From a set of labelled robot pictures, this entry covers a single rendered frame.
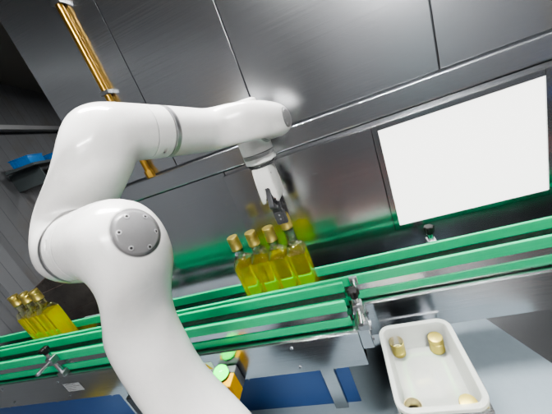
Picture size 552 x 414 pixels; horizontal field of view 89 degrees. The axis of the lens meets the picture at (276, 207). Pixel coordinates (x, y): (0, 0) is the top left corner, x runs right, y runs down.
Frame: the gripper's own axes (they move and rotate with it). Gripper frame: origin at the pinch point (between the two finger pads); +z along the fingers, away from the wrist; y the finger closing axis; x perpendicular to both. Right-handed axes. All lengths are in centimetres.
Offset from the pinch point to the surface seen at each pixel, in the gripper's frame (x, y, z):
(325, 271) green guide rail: 5.5, -3.5, 24.3
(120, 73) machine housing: -36, -15, -52
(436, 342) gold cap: 30, 16, 38
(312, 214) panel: 6.0, -12.2, 8.1
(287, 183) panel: 1.7, -12.2, -4.5
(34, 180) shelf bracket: -343, -214, -47
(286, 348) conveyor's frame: -8.7, 15.3, 33.5
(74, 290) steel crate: -252, -112, 63
